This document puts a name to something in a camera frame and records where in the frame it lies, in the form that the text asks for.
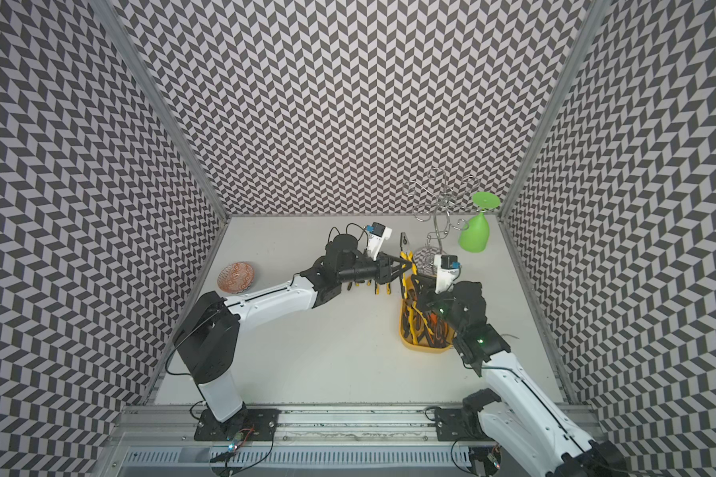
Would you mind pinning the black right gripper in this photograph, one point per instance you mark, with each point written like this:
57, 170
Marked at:
425, 298

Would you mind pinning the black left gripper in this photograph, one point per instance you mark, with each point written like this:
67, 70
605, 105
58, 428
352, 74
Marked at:
384, 265

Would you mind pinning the large yellow black pliers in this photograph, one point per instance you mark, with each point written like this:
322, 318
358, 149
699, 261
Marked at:
380, 287

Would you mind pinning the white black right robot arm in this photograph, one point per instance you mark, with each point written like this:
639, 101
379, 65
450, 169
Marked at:
510, 414

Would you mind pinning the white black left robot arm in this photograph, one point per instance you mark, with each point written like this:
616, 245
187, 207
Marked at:
207, 339

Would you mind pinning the yellow black pliers in box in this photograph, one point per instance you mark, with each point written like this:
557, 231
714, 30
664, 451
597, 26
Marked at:
412, 324

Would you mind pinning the yellow plastic storage box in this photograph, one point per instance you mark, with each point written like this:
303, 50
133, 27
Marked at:
422, 290

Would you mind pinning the green plastic wine glass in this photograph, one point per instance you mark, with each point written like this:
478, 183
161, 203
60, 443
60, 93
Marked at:
475, 236

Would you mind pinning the orange handled pliers in box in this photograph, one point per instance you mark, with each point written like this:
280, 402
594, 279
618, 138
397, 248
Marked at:
437, 331

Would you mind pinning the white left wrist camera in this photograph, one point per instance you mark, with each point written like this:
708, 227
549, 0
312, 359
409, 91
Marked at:
377, 234

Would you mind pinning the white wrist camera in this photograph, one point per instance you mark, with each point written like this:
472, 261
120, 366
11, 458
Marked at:
377, 234
448, 269

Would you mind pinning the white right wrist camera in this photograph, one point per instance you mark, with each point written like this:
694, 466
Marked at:
448, 269

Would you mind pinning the chrome wire glass stand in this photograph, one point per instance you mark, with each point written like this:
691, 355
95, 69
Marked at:
444, 195

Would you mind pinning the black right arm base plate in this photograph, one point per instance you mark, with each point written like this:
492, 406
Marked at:
457, 423

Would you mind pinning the aluminium corner post right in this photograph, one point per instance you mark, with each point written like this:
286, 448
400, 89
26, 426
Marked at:
581, 45

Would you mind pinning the aluminium corner post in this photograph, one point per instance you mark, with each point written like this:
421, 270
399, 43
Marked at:
106, 14
581, 45

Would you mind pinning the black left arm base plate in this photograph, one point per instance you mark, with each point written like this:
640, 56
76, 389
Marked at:
250, 424

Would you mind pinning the aluminium front rail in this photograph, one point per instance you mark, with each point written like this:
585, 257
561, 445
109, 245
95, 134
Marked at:
340, 440

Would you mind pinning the aluminium corner post left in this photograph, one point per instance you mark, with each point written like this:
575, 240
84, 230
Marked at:
106, 14

